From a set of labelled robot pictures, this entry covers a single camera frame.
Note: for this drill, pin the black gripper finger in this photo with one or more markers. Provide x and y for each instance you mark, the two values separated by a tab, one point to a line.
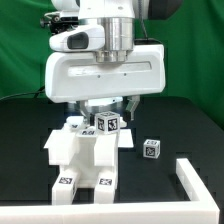
132	103
86	112

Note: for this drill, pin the white frame wall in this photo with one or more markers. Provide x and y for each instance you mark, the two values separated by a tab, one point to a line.
200	209

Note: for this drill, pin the black camera stand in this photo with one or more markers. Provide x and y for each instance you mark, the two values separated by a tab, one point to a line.
58	24

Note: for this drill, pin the white chair seat plate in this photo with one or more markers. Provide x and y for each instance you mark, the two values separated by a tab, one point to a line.
87	152

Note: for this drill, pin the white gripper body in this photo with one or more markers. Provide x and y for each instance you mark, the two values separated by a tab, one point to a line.
79	77

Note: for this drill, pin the white tagged cube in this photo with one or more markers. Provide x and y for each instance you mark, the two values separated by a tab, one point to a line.
107	122
151	148

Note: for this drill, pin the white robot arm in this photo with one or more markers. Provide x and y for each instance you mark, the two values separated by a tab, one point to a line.
97	60

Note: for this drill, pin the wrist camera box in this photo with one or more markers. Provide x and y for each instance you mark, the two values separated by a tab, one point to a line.
82	38

